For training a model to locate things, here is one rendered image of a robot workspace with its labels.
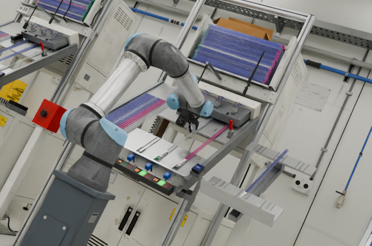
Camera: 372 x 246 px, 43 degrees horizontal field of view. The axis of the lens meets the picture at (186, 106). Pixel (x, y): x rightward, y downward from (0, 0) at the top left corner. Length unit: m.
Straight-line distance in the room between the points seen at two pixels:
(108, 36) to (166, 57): 1.85
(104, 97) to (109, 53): 1.93
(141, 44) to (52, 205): 0.70
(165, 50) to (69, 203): 0.67
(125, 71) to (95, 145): 0.34
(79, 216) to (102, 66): 2.20
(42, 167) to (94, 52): 0.93
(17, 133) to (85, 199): 1.77
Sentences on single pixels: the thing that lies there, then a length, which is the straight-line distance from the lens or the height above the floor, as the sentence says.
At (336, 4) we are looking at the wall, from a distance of 4.59.
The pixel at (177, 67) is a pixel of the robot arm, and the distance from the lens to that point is 1.84.
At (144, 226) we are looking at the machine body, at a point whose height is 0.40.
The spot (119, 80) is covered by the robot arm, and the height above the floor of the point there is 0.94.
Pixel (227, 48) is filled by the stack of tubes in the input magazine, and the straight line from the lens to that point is 2.83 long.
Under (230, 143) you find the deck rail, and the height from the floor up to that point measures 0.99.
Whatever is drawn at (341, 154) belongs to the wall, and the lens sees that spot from 4.05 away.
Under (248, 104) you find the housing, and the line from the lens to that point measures 2.64.
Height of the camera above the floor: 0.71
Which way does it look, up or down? 8 degrees up
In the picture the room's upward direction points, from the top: 26 degrees clockwise
